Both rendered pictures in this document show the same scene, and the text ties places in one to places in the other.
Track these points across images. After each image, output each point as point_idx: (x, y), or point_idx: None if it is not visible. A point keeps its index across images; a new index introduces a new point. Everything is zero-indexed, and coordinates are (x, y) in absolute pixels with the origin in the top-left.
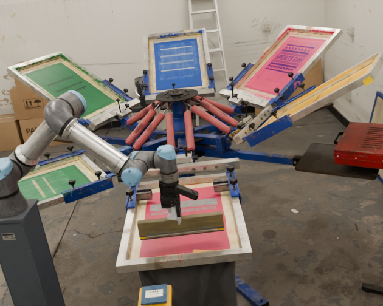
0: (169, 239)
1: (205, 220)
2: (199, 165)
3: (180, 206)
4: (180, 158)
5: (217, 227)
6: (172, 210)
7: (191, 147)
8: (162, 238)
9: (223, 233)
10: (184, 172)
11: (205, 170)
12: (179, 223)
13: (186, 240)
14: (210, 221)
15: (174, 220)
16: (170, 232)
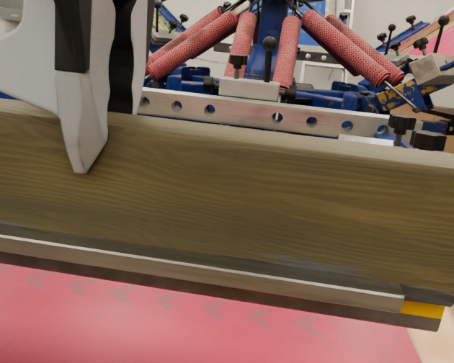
0: (53, 289)
1: (312, 196)
2: (297, 107)
3: (138, 40)
4: (248, 83)
5: (401, 291)
6: (29, 2)
7: (284, 83)
8: (27, 273)
9: (391, 345)
10: (248, 119)
11: (310, 127)
12: (79, 150)
13: (145, 321)
14: (352, 219)
15: (38, 106)
16: (11, 224)
